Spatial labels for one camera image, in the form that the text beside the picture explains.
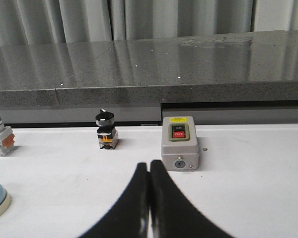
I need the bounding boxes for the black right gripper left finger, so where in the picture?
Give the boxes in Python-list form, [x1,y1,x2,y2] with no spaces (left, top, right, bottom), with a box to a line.
[81,163,149,238]

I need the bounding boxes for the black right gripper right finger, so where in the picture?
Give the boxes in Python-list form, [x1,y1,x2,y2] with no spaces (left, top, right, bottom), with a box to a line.
[150,160,231,238]

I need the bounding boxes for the grey stone counter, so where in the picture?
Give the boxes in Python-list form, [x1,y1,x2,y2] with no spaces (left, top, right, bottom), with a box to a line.
[0,29,298,128]

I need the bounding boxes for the grey curtain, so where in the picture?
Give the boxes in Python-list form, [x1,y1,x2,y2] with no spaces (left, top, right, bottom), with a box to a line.
[0,0,298,46]

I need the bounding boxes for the grey on-off switch box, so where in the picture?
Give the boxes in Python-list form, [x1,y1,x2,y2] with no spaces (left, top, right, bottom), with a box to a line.
[161,116,200,171]

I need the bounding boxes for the black rotary selector switch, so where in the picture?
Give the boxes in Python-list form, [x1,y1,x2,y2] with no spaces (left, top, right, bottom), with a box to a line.
[95,109,119,149]

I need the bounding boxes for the green pushbutton switch module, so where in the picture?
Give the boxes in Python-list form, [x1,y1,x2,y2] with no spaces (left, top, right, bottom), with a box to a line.
[0,117,15,156]

